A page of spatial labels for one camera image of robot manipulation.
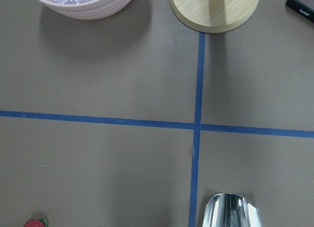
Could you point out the pink ribbed bowl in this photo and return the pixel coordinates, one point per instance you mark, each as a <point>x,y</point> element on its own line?
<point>92,10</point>

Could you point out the black box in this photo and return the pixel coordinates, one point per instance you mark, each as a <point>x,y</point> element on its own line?
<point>305,8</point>

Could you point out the round wooden stand base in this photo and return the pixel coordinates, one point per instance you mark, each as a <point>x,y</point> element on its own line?
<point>213,16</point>

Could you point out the silver metal scoop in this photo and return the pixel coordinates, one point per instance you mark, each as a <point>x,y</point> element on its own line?
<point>231,210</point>

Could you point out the red strawberry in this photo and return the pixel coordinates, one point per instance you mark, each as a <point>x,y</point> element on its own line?
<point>36,223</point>

